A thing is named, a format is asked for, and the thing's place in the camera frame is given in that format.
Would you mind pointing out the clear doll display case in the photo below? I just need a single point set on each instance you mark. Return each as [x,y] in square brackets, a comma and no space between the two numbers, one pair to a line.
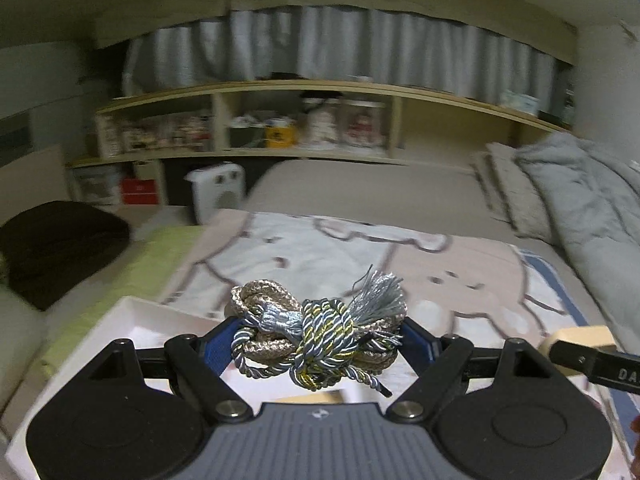
[364,125]
[322,122]

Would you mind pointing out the beige bed mattress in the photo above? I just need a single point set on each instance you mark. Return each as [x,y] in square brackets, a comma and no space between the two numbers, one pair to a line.
[375,190]

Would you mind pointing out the beige pillow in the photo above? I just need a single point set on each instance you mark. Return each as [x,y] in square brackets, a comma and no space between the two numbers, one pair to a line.
[482,175]
[520,190]

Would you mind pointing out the white shallow cardboard box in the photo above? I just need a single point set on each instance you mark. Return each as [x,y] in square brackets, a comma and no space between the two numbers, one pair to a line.
[145,325]

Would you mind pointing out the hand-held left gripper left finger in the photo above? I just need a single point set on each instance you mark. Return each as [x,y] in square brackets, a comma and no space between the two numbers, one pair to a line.
[220,350]

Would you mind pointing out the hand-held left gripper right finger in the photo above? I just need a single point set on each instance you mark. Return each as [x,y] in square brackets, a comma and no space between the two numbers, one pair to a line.
[420,345]

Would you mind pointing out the grey curtain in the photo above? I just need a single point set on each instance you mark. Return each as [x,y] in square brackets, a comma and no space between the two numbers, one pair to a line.
[350,45]

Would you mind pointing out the red box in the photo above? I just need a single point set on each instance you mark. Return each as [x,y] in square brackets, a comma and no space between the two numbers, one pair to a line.
[139,191]

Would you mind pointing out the beige tape roll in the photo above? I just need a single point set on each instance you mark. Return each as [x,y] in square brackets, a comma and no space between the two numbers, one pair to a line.
[580,334]

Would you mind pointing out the light green cloth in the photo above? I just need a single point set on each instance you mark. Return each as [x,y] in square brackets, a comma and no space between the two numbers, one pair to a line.
[125,280]

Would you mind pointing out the yellow container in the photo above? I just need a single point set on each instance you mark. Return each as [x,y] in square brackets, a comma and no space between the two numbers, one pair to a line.
[279,135]

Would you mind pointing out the wooden headboard shelf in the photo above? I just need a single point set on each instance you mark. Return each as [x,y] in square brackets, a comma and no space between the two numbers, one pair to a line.
[440,130]

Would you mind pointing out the green glass bottle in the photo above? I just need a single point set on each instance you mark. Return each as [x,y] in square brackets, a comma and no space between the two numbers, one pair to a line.
[568,107]

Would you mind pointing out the printed cartoon blanket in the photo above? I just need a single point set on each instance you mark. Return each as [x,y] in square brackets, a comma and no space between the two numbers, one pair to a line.
[325,250]

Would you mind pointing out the clear storage bin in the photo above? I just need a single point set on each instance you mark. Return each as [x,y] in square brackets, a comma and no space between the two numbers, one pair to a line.
[95,185]

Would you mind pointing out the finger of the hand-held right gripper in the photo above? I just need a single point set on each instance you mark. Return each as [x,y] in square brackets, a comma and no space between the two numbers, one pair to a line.
[600,367]

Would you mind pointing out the tissue box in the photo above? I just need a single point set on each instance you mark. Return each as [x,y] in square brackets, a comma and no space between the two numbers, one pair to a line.
[520,102]

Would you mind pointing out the dark brown cushion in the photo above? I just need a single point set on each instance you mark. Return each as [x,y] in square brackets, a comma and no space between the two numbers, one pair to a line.
[60,245]

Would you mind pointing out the figurine picture card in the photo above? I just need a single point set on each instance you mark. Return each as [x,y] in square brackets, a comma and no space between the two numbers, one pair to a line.
[185,130]
[137,135]

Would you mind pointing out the dark storage box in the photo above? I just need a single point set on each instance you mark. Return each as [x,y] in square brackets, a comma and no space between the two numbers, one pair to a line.
[245,137]

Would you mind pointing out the grey duvet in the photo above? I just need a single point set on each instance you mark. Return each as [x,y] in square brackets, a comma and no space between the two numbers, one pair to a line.
[585,200]

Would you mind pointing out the white electric heater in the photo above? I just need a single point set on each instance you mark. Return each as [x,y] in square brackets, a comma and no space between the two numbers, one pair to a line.
[217,192]

